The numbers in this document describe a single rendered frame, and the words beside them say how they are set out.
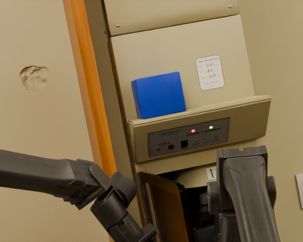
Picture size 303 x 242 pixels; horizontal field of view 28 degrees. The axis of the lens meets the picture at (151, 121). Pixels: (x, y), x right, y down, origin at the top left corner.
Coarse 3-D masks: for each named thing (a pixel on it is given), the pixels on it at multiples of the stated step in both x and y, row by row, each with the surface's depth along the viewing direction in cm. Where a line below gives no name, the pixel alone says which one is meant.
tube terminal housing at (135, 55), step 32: (160, 32) 143; (192, 32) 144; (224, 32) 145; (128, 64) 142; (160, 64) 143; (192, 64) 144; (224, 64) 145; (128, 96) 142; (192, 96) 144; (224, 96) 145; (160, 160) 144; (192, 160) 145
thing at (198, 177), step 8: (192, 168) 149; (200, 168) 148; (208, 168) 148; (176, 176) 152; (184, 176) 150; (192, 176) 148; (200, 176) 148; (208, 176) 147; (184, 184) 149; (192, 184) 148; (200, 184) 147
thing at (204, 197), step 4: (200, 192) 156; (204, 192) 155; (200, 196) 155; (204, 196) 155; (200, 200) 155; (204, 200) 155; (192, 204) 158; (196, 204) 157; (200, 204) 156; (204, 204) 155; (192, 208) 154; (196, 208) 153; (200, 208) 153; (204, 208) 152; (208, 208) 152; (192, 212) 154; (196, 212) 153; (200, 212) 152; (204, 212) 152
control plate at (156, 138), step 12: (216, 120) 136; (228, 120) 137; (156, 132) 134; (168, 132) 135; (180, 132) 136; (204, 132) 138; (216, 132) 139; (228, 132) 140; (156, 144) 137; (168, 144) 138; (180, 144) 139; (192, 144) 140; (204, 144) 141; (156, 156) 140
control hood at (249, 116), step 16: (256, 96) 142; (192, 112) 133; (208, 112) 133; (224, 112) 135; (240, 112) 136; (256, 112) 137; (128, 128) 140; (144, 128) 132; (160, 128) 133; (240, 128) 140; (256, 128) 142; (144, 144) 136; (224, 144) 143; (144, 160) 141
